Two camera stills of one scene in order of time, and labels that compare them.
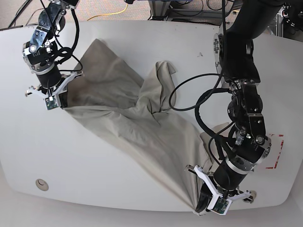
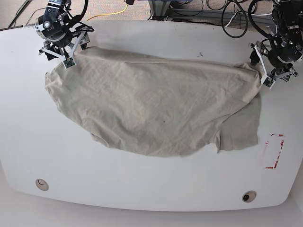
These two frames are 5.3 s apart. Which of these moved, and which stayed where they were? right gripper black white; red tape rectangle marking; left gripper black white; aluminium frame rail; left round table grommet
Moved: left gripper black white; right gripper black white
Stayed: aluminium frame rail; red tape rectangle marking; left round table grommet
